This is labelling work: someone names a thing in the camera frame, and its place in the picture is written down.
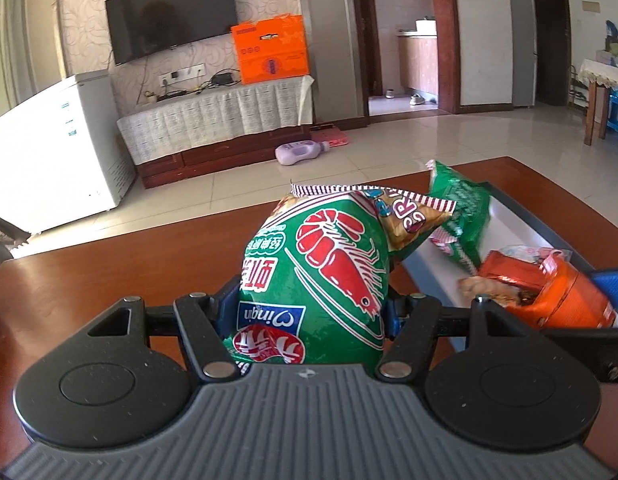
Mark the orange square snack packet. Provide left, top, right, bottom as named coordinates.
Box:
left=477, top=252, right=617, bottom=330

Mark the tan crinkled snack packet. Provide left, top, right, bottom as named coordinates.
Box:
left=458, top=276, right=524, bottom=307

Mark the green shrimp cracker bag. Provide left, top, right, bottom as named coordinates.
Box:
left=221, top=184, right=457, bottom=372

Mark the dark blue cardboard box tray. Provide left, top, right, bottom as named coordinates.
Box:
left=403, top=182, right=596, bottom=349

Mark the white red small packet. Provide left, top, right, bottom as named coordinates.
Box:
left=499, top=245, right=572, bottom=266

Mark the purple detergent bottle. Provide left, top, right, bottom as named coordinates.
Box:
left=274, top=140, right=331, bottom=166

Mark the tv cabinet with lace cloth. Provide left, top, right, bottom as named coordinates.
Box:
left=117, top=75, right=313, bottom=188

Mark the red floor mat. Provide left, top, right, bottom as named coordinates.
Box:
left=309, top=124, right=349, bottom=148

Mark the dining table with lace cloth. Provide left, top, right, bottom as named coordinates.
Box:
left=577, top=58, right=618, bottom=146

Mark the white chest freezer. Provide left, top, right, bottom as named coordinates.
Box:
left=0, top=70, right=136, bottom=234

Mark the black router box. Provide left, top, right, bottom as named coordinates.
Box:
left=209, top=72, right=234, bottom=87

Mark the kitchen wooden cabinet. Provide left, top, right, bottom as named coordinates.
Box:
left=397, top=20, right=439, bottom=100

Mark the orange cardboard gift box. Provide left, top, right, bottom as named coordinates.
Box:
left=231, top=14, right=310, bottom=84

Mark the white wall power strip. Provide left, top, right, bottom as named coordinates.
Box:
left=157, top=63, right=207, bottom=87

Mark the wall mounted black television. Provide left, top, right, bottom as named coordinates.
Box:
left=105, top=0, right=239, bottom=65

